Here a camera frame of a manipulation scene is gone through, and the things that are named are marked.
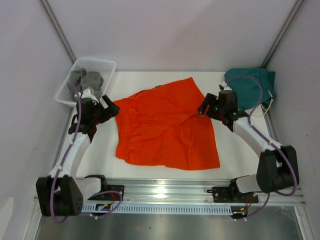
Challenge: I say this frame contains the orange shorts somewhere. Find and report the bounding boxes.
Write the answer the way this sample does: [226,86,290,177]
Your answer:
[115,77,221,171]

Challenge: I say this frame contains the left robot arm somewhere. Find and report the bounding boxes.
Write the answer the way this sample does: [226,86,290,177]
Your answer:
[35,93,123,220]

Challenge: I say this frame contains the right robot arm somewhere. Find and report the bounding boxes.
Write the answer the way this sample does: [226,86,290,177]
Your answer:
[198,90,300,202]

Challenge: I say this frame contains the folded green shorts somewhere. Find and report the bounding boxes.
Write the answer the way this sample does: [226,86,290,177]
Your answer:
[224,67,276,113]

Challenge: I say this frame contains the grey shorts in basket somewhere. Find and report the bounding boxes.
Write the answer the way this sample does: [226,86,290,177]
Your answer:
[67,68,104,99]

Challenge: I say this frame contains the white plastic basket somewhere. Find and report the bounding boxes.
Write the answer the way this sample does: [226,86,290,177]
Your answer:
[54,57,117,108]

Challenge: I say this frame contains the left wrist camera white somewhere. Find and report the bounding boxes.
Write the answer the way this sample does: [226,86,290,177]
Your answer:
[74,87,98,101]

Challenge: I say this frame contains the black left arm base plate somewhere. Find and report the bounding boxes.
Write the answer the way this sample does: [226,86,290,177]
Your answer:
[98,184,125,202]

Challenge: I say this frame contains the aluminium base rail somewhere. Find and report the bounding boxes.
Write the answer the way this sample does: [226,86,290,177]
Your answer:
[74,177,306,206]

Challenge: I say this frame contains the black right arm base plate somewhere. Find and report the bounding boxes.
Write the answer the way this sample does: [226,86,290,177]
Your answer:
[206,186,259,204]

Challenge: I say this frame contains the white slotted cable duct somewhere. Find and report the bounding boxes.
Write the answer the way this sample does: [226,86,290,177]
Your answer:
[81,203,233,216]

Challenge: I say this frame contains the aluminium corner post left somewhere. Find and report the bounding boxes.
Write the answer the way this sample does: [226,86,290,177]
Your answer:
[38,0,77,63]

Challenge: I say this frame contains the aluminium corner post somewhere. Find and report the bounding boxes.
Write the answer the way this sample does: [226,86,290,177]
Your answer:
[38,0,77,63]
[260,0,307,68]

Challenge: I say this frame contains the aluminium corner post right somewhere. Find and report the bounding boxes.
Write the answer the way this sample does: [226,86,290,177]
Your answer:
[260,0,307,68]

